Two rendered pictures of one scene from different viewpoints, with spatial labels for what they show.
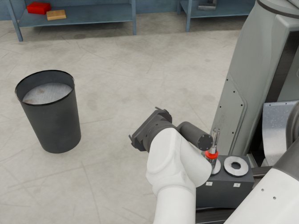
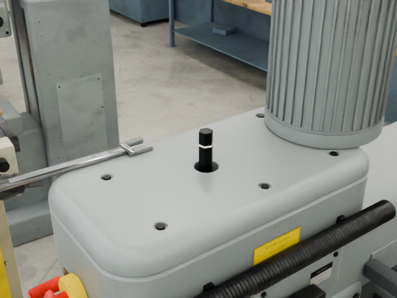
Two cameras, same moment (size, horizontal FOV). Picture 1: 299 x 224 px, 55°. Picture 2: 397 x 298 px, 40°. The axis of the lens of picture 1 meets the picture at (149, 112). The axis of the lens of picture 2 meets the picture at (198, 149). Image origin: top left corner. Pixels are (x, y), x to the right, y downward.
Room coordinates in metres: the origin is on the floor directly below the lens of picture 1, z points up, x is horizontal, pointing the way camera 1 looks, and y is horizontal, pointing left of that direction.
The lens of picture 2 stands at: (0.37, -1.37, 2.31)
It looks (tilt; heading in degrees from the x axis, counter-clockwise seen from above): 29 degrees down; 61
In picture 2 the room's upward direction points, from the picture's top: straight up
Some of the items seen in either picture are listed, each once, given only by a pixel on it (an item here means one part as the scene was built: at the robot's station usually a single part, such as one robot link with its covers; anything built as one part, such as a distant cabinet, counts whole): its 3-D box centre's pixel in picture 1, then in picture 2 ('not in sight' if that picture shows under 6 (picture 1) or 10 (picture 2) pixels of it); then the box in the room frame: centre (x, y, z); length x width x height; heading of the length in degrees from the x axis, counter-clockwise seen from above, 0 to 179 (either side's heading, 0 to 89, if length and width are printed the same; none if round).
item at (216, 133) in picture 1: (214, 141); not in sight; (0.66, -0.22, 1.29); 0.03 x 0.03 x 0.11
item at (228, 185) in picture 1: (218, 180); not in sight; (0.65, -0.27, 1.07); 0.22 x 0.12 x 0.20; 87
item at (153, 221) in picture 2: not in sight; (213, 206); (0.73, -0.76, 1.81); 0.47 x 0.26 x 0.16; 7
